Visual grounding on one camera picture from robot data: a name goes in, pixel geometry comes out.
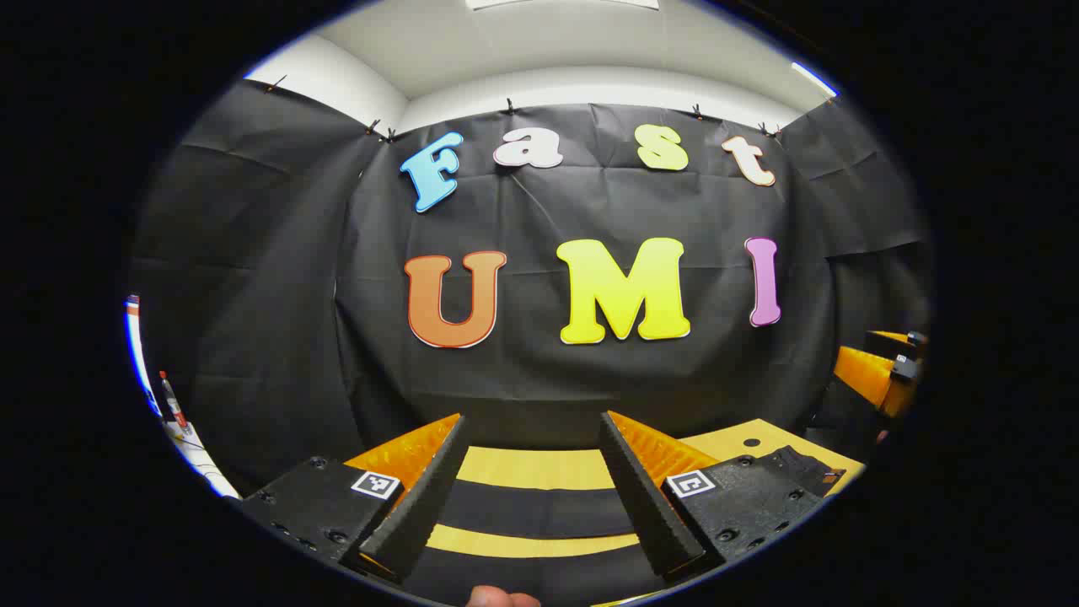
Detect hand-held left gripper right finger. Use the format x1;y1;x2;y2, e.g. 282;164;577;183
599;411;831;581

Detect black jeans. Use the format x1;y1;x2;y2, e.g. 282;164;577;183
403;445;846;607

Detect white side desk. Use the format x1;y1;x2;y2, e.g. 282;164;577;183
160;417;241;500

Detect clear plastic bottle red cap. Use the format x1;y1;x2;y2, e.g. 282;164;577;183
158;371;188;427

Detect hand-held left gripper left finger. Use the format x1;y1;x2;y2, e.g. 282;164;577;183
240;413;470;584

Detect black backdrop cloth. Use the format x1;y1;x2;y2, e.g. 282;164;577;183
126;80;932;498

